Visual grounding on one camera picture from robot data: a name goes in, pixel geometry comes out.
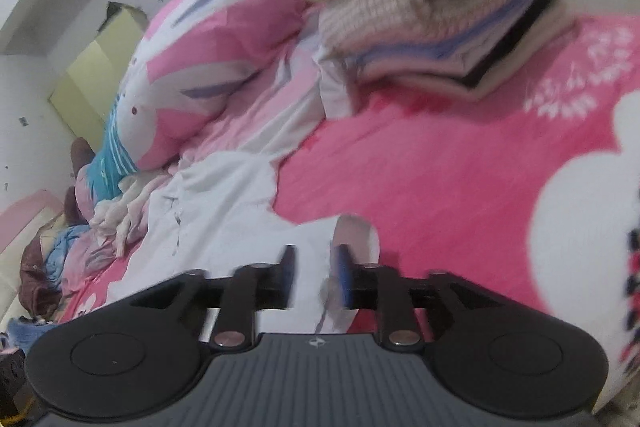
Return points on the pink checked knit garment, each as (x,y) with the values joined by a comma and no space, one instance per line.
(400,17)

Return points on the lilac folded garment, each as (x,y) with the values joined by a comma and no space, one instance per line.
(450,49)

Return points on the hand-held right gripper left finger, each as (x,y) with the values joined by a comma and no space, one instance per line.
(290,277)

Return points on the black folded garment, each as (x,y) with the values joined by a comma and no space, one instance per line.
(520,42)

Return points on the pink floral bed blanket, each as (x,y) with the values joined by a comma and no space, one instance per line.
(425,177)

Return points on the brown garment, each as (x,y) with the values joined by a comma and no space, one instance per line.
(37,277)

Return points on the white knit garment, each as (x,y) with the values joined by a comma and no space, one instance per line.
(130,207)

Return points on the pink and cream headboard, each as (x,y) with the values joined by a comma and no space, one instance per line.
(20,217)

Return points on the pink cartoon print quilt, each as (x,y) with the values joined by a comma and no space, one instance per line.
(210,57)

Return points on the white button shirt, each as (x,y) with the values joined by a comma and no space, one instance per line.
(215,207)

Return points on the light blue patterned cloth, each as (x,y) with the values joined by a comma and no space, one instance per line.
(67,252)

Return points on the blue denim jeans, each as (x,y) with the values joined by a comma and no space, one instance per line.
(25,332)

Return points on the pale yellow wardrobe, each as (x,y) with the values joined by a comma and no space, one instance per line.
(90,92)

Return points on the pale pink folded garment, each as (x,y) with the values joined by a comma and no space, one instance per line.
(475,92)

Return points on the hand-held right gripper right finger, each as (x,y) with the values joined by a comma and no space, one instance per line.
(342,277)

